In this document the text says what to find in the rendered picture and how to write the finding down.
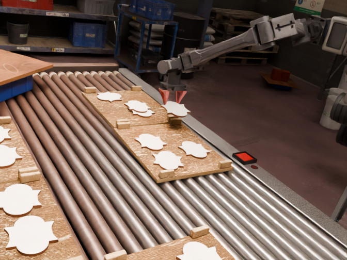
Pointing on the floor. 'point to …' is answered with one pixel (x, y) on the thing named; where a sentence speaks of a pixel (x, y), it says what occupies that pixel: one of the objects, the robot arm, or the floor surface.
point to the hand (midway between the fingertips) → (171, 103)
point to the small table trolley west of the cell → (124, 63)
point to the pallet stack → (227, 25)
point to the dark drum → (183, 36)
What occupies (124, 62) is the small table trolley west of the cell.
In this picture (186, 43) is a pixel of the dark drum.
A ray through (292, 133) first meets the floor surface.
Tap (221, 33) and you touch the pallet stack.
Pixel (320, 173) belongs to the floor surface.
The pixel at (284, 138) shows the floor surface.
